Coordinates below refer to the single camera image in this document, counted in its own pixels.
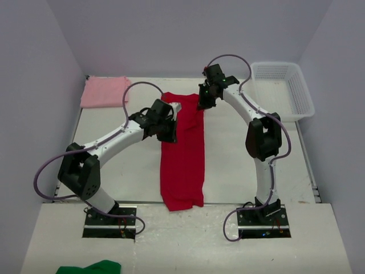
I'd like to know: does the red t shirt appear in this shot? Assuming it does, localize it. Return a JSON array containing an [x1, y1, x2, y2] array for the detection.
[[160, 92, 205, 212]]

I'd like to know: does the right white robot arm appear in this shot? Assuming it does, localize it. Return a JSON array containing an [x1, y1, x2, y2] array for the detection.
[[197, 64, 282, 224]]

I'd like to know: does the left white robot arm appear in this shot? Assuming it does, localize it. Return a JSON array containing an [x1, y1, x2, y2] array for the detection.
[[58, 99, 182, 224]]

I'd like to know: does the folded pink t shirt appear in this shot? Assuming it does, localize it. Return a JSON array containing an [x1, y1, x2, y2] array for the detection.
[[80, 76, 132, 108]]

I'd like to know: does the white plastic basket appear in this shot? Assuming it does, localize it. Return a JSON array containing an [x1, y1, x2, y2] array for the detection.
[[251, 62, 315, 122]]

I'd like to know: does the green t shirt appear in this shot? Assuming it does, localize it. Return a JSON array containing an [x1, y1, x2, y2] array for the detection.
[[56, 260, 122, 274]]

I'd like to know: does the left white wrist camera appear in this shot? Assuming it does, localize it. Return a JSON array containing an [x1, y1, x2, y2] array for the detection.
[[170, 102, 182, 115]]

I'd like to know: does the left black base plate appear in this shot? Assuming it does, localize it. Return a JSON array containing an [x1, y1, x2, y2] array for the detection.
[[82, 208, 136, 240]]

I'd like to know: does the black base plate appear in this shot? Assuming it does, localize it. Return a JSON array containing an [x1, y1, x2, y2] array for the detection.
[[236, 205, 291, 239], [82, 208, 136, 240]]

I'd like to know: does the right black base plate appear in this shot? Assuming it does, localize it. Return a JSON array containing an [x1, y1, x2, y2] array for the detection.
[[236, 205, 291, 239]]

